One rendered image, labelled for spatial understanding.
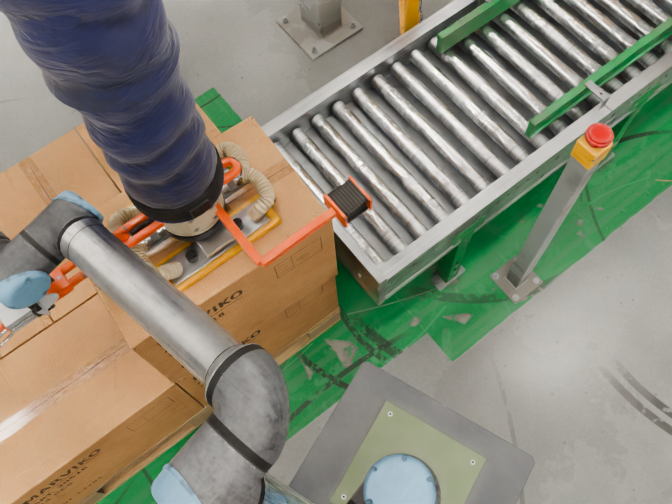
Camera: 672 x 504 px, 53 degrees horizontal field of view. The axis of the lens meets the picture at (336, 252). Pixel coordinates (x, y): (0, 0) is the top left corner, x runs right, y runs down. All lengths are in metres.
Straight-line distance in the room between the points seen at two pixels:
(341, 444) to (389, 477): 0.33
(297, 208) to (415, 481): 0.75
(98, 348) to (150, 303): 1.08
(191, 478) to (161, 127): 0.63
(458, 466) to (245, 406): 0.88
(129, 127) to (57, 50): 0.23
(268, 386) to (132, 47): 0.55
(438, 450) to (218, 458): 0.88
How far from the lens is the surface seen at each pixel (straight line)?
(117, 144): 1.31
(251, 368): 0.99
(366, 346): 2.60
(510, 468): 1.81
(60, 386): 2.21
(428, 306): 2.66
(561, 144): 2.36
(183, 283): 1.71
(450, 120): 2.40
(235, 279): 1.71
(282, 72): 3.22
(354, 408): 1.79
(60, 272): 1.68
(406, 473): 1.48
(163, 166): 1.37
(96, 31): 1.07
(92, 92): 1.18
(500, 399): 2.61
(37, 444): 2.20
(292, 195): 1.79
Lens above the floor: 2.51
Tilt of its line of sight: 67 degrees down
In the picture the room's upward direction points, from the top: 6 degrees counter-clockwise
